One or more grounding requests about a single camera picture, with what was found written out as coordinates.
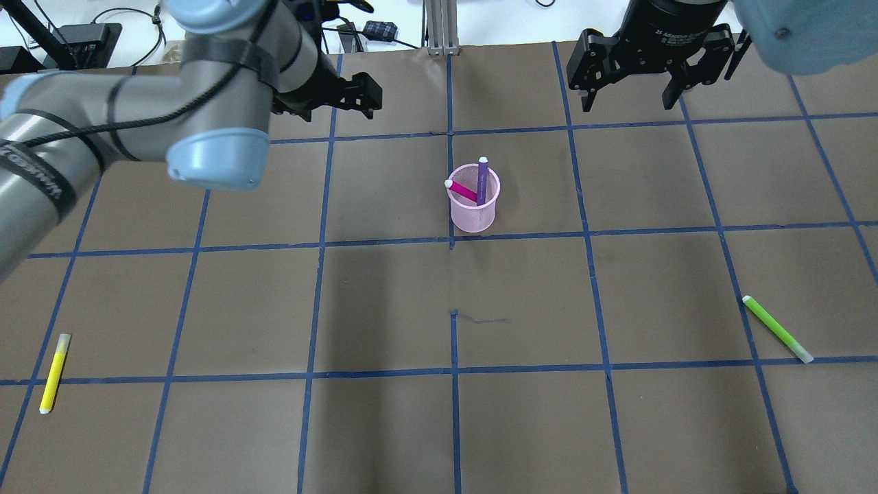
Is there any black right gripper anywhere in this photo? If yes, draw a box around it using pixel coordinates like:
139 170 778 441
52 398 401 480
567 1 736 110

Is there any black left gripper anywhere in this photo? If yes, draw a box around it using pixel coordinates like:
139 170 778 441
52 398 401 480
271 0 383 121

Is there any pink pen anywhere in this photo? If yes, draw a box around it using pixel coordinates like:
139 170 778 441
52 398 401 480
443 179 479 203

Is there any purple pen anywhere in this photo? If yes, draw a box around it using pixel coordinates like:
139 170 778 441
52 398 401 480
476 156 489 207

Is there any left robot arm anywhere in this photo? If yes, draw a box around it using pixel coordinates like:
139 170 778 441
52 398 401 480
1 1 383 279

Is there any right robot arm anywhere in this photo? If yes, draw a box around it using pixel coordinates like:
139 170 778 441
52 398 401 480
567 1 877 112

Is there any pink mesh cup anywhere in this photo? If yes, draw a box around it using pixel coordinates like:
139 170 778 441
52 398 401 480
445 163 501 233

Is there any green pen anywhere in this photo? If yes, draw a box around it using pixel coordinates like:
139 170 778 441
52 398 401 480
741 295 814 364

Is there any yellow pen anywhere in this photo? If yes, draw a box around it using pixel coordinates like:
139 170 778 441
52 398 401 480
40 333 71 415

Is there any aluminium frame post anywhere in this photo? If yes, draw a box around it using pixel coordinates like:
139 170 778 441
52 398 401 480
421 1 460 56

